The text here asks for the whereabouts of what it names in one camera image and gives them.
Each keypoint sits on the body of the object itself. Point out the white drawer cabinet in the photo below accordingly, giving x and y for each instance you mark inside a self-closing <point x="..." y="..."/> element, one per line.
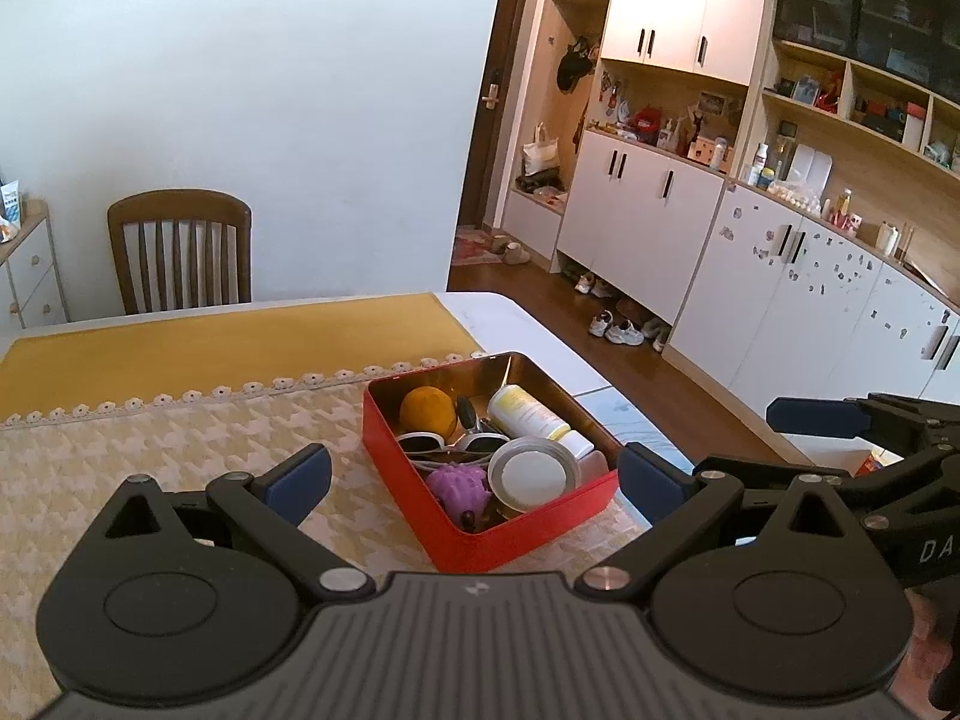
<point x="30" y="277"/>

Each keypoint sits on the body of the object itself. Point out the white blue tube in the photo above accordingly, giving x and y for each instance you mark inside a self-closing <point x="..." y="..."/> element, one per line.
<point x="9" y="199"/>

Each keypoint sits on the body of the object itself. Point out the white frame sunglasses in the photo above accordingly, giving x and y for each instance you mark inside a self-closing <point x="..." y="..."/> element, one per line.
<point x="442" y="444"/>

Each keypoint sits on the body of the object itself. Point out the black plastic object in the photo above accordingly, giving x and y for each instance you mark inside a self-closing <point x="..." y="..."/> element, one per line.
<point x="466" y="414"/>

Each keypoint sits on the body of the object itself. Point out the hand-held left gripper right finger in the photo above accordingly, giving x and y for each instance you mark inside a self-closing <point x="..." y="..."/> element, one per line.
<point x="652" y="476"/>

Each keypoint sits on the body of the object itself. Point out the dark brown door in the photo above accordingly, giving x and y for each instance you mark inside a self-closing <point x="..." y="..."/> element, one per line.
<point x="499" y="90"/>

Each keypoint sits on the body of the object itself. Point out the patterned door rug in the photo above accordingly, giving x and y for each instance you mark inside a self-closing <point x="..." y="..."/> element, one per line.
<point x="471" y="249"/>

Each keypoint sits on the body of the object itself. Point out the orange ball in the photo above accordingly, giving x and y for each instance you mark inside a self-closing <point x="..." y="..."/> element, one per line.
<point x="427" y="409"/>

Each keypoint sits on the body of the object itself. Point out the red tin box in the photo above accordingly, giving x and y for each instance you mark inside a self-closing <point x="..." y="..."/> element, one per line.
<point x="420" y="495"/>

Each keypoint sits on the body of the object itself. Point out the purple plush toy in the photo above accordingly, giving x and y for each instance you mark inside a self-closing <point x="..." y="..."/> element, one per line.
<point x="457" y="484"/>

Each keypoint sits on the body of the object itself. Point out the brown wooden chair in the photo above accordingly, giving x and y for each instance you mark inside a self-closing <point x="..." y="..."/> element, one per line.
<point x="180" y="206"/>

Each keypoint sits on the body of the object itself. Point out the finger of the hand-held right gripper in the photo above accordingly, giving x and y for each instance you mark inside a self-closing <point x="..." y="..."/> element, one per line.
<point x="892" y="491"/>
<point x="814" y="416"/>

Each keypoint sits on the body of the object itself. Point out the white sneaker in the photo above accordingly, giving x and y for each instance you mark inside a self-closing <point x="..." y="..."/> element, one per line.
<point x="600" y="324"/>
<point x="626" y="331"/>

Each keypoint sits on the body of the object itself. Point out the pale blue table mat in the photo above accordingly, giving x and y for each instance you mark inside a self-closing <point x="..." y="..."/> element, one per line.
<point x="622" y="412"/>

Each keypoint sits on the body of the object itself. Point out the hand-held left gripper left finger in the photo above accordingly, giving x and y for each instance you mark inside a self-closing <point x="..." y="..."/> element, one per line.
<point x="300" y="476"/>

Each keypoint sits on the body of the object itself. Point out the white bottle yellow label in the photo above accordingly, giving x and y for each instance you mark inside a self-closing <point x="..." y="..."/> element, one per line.
<point x="525" y="412"/>

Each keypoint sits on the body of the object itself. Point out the white tote bag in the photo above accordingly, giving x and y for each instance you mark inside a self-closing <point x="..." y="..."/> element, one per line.
<point x="540" y="157"/>

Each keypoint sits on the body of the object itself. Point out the yellow table cloth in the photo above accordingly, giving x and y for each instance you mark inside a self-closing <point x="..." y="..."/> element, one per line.
<point x="225" y="345"/>

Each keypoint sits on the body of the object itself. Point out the cream quilted table mat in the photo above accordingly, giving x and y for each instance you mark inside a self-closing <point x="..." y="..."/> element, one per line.
<point x="187" y="450"/>

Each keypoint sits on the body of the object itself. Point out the black hanging bag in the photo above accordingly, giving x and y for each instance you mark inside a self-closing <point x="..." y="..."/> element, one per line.
<point x="577" y="64"/>

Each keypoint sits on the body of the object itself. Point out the beige slippers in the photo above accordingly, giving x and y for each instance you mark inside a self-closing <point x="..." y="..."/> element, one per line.
<point x="511" y="249"/>

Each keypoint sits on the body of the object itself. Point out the white wardrobe cabinet unit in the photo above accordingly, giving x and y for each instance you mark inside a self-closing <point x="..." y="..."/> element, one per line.
<point x="750" y="277"/>

